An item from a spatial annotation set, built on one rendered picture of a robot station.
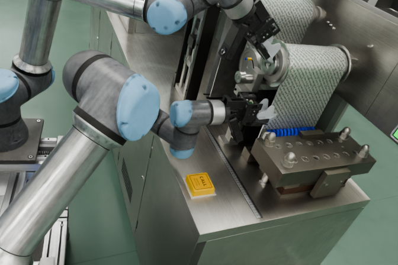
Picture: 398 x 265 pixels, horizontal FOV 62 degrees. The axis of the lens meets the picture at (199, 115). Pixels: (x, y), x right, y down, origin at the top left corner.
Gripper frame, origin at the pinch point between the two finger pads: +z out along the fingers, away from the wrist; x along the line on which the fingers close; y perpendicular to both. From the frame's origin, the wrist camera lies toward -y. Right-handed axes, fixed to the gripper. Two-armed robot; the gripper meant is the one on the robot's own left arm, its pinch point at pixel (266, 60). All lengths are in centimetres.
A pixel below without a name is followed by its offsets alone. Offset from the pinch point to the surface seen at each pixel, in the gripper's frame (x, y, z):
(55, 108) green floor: 154, -132, 39
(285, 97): -4.9, -2.6, 13.0
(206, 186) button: -16.7, -38.1, 7.6
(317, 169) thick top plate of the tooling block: -24.6, -9.7, 25.7
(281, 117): -4.9, -7.6, 19.7
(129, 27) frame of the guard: 98, -37, 7
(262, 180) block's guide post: -16.5, -25.5, 24.4
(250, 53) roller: 15.1, -1.3, 6.6
